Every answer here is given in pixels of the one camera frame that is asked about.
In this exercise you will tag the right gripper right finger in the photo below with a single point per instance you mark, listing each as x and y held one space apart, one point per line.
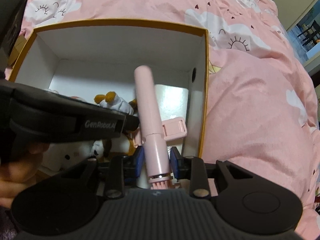
192 169

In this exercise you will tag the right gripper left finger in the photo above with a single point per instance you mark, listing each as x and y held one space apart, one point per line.
123 171

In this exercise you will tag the brown white dog plush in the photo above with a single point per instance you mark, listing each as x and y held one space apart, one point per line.
123 145

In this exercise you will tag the pink selfie stick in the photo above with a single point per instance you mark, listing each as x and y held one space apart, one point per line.
154 132

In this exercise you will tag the white lotion tube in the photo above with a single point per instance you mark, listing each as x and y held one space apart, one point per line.
142 181

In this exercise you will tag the person's hand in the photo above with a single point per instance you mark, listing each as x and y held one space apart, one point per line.
19 175

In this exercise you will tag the white bunny plush checkered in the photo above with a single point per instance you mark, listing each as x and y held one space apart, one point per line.
60 157

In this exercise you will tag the white box with gold rim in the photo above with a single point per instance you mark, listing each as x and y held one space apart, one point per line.
86 58

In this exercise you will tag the pink cloud-print bedsheet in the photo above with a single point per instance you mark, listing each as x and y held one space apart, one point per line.
262 106

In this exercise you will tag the black chair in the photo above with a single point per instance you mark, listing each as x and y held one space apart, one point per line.
311 34

